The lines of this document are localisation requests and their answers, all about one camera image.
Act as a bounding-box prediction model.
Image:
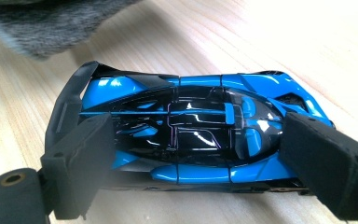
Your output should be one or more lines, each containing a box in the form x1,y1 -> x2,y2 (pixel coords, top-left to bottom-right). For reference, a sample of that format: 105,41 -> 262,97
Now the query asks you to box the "blue and black toy car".
45,60 -> 335,195

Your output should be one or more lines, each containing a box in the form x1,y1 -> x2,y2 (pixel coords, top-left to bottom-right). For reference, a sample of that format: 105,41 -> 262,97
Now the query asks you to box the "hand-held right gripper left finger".
40,112 -> 116,220

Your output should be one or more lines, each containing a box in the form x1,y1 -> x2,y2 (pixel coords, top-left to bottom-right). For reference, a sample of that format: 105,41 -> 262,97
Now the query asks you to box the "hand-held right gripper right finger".
279,111 -> 358,222

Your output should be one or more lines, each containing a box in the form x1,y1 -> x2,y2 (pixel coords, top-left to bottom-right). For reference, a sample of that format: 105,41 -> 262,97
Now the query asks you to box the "grey terry towel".
0,0 -> 144,60

